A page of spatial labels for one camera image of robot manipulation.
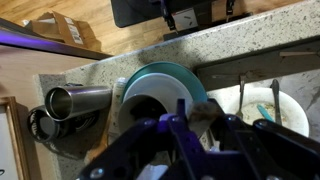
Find grey bowl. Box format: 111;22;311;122
117;94;170;135

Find black round lid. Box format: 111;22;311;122
26;104;101;145

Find wood framed text sign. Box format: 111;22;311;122
0;96;32;180

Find stacked plates and bowl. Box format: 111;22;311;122
120;61;209;105

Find stainless steel sink basin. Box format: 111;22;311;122
194;34;320;116

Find metal fork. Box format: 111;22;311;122
235;74;247;120

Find cardboard box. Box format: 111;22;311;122
22;10;102;52

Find steel tumbler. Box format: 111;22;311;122
44;85;113;122

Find teal spatula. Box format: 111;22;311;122
256;104;275;123

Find large white dirty plate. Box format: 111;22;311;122
208;87;311;138

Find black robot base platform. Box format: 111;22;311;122
110;0;254;42

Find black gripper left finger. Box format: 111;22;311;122
75;113;194;180

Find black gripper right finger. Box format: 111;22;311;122
199;99;320;180

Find small white plate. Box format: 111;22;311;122
123;72;195;115

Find black handled knife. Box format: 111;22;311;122
269;78;284;127

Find black orange clamp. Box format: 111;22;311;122
225;0;235;16
159;0;178;32

